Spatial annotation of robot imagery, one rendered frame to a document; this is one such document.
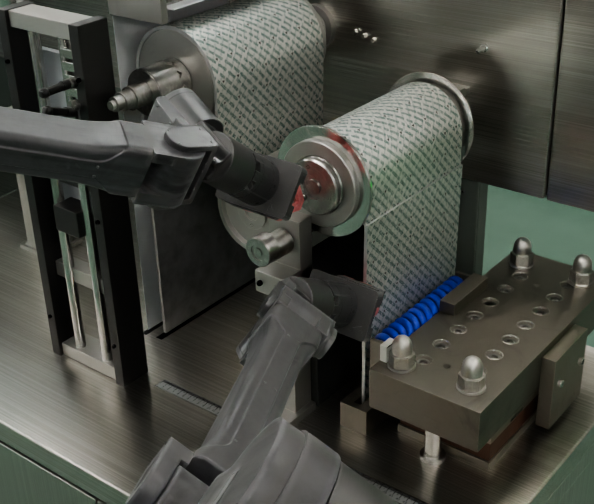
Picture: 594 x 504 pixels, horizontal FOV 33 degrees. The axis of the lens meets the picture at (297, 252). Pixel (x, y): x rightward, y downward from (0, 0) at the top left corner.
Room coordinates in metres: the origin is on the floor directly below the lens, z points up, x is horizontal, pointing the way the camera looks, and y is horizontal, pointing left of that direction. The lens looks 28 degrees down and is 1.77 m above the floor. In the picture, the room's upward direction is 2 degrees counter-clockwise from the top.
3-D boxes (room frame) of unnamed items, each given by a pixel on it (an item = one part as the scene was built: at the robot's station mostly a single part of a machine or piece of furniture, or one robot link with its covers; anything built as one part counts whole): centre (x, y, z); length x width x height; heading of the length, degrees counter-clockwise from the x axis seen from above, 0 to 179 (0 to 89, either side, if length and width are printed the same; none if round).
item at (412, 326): (1.21, -0.17, 1.03); 0.21 x 0.04 x 0.03; 141
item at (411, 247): (1.23, -0.16, 1.11); 0.23 x 0.01 x 0.18; 141
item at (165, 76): (1.31, 0.18, 1.33); 0.06 x 0.06 x 0.06; 51
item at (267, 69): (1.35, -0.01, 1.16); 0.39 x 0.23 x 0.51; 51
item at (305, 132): (1.17, -0.04, 1.25); 0.15 x 0.01 x 0.15; 51
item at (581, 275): (1.28, -0.41, 1.05); 0.04 x 0.04 x 0.04
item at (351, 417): (1.23, -0.16, 0.92); 0.28 x 0.04 x 0.04; 141
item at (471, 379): (1.03, -0.21, 1.05); 0.04 x 0.04 x 0.04
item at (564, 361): (1.13, -0.36, 0.96); 0.10 x 0.03 x 0.11; 141
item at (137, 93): (1.26, 0.21, 1.33); 0.06 x 0.03 x 0.03; 141
